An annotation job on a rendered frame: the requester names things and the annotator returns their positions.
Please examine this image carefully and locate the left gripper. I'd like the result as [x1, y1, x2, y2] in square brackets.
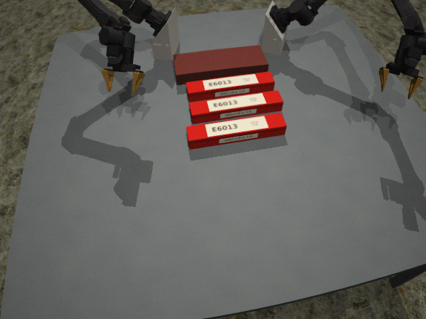
[379, 62, 424, 99]

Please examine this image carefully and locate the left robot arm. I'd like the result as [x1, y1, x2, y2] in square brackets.
[270, 0, 426, 68]

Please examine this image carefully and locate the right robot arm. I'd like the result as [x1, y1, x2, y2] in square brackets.
[77, 0, 172, 64]

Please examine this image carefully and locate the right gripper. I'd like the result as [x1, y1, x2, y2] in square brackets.
[102, 63, 145, 94]

